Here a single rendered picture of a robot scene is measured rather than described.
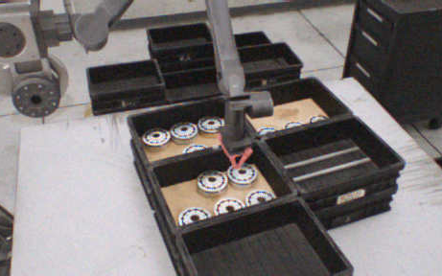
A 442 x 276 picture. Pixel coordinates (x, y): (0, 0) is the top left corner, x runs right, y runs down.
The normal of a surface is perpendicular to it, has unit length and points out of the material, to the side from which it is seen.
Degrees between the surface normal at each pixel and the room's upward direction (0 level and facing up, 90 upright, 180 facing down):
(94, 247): 0
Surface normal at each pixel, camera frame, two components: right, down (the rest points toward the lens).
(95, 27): 0.21, -0.02
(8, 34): 0.26, 0.59
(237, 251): 0.00, -0.79
